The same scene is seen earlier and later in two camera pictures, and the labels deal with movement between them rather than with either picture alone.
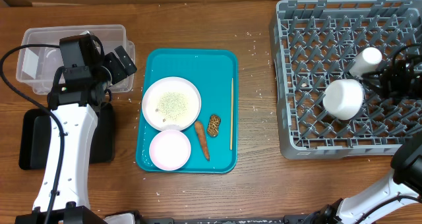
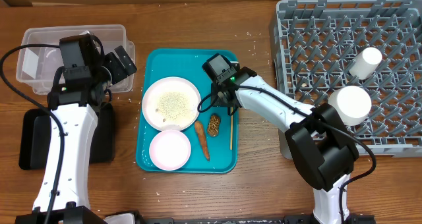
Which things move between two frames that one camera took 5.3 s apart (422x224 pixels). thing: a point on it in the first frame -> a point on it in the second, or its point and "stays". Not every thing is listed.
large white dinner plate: x=171 y=103 stays
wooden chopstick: x=231 y=124 stays
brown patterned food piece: x=213 y=126 stays
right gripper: x=388 y=79 -> x=216 y=99
